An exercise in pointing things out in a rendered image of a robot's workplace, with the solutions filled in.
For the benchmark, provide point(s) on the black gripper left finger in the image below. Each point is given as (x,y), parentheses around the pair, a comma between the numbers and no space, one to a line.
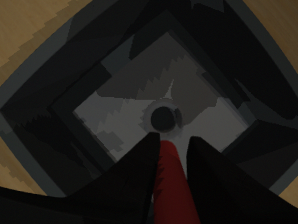
(121,195)

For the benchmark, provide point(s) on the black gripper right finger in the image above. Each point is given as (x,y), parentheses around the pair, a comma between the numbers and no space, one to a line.
(225,194)

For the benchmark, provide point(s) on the dark red peg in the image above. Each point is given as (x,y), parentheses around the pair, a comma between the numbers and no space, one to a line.
(173,201)

